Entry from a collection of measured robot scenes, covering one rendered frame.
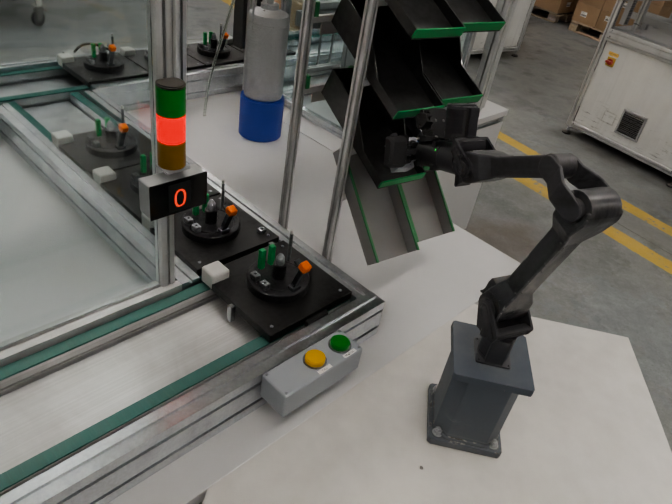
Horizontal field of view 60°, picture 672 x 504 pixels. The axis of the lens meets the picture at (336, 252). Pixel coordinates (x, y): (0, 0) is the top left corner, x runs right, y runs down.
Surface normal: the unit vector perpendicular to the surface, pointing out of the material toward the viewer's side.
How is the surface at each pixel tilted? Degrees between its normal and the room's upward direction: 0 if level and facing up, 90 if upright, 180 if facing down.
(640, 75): 90
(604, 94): 90
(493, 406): 90
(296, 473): 0
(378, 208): 45
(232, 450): 0
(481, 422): 90
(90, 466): 0
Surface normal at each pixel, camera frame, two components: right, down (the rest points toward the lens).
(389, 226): 0.51, -0.18
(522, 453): 0.15, -0.80
